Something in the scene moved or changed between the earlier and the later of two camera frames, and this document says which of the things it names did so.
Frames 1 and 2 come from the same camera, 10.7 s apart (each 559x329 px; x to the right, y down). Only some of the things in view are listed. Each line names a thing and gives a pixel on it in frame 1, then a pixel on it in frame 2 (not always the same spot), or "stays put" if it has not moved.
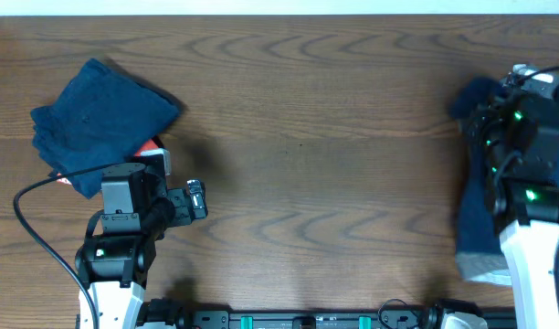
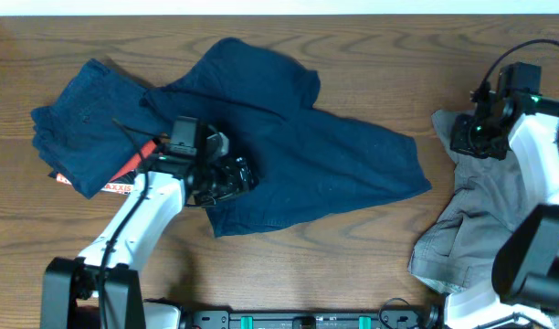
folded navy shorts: x=99 y=118 stays put
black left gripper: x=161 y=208 to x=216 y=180
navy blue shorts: x=479 y=228 to x=309 y=158
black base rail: x=160 y=313 stays put
